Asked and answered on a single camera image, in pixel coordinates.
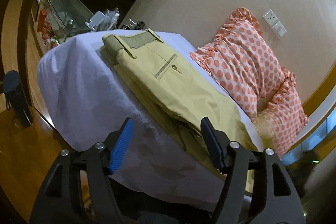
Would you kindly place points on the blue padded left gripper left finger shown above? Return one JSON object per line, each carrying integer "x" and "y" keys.
{"x": 77, "y": 187}

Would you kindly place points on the khaki yellow pants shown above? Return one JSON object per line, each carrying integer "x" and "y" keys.
{"x": 175, "y": 94}

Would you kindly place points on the white bed sheet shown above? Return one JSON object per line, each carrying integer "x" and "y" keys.
{"x": 87, "y": 100}

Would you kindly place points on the pink polka dot pillow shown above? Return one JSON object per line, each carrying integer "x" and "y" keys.
{"x": 241, "y": 62}
{"x": 283, "y": 119}

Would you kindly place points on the black device on floor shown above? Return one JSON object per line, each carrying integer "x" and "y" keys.
{"x": 15, "y": 97}

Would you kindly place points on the white wall socket plate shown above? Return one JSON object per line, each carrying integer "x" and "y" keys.
{"x": 275, "y": 24}

